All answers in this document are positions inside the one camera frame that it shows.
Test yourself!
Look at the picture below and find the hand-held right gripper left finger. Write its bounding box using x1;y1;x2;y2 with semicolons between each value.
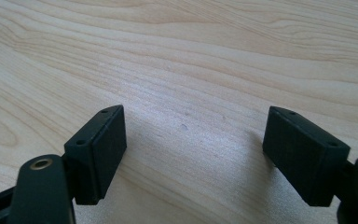
62;104;128;206

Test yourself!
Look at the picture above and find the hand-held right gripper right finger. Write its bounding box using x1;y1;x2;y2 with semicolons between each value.
262;105;355;208

